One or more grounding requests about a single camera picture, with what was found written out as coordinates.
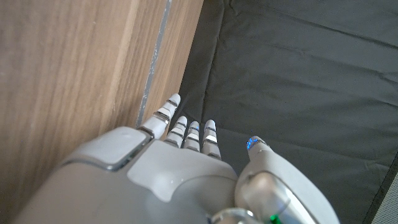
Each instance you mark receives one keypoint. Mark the black backdrop curtain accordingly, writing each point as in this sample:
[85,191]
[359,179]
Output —
[295,77]

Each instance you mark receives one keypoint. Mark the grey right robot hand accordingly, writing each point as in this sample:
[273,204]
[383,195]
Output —
[174,174]

